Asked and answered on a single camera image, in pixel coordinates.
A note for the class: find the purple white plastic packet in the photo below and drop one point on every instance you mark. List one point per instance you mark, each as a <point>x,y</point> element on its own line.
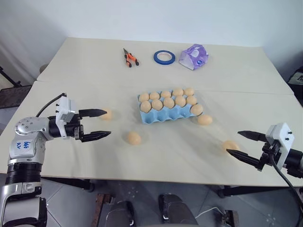
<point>194,56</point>

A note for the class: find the dark box with label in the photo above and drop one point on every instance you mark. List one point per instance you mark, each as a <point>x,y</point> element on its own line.
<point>296,80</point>

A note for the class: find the dark rounded robot shape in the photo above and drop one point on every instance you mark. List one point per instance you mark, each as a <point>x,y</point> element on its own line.
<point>177,211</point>

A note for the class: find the brown egg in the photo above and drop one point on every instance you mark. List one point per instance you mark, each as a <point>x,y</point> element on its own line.
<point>230,144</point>
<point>189,91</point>
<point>166,94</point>
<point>144,97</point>
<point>169,102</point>
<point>196,109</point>
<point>154,95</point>
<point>134,138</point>
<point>178,92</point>
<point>191,100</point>
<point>180,101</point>
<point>107,115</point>
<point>204,120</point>
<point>156,104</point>
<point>145,106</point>

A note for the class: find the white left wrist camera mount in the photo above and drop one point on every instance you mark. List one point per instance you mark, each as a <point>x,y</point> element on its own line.
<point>64,107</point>

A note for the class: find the blue tape roll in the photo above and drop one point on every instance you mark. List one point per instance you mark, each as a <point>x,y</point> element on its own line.
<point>163,57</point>

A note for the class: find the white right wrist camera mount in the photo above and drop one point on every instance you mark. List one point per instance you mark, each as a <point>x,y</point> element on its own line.
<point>281,134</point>

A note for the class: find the black metal stand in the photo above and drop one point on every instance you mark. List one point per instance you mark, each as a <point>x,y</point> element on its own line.
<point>9,78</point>

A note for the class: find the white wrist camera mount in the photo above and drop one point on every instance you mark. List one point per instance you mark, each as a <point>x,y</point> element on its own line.
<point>64,107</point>
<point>281,134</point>

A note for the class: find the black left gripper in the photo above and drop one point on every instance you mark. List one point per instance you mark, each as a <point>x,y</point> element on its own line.
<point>74,131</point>

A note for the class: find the orange black pliers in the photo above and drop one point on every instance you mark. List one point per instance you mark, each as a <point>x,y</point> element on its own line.
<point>130,59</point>

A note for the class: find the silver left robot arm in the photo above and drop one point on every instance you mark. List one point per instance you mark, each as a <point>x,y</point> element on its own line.
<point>26,128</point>

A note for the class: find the black table frame bar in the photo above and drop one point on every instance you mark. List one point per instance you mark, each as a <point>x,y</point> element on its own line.
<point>71,183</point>
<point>255,190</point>

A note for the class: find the black mesh chair seat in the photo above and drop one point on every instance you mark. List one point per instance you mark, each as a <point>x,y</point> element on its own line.
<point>13,97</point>

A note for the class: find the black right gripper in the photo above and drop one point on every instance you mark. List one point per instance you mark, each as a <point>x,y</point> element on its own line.
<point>270,153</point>

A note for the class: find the blue egg tray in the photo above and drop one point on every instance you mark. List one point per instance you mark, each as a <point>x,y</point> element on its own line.
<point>163,117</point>

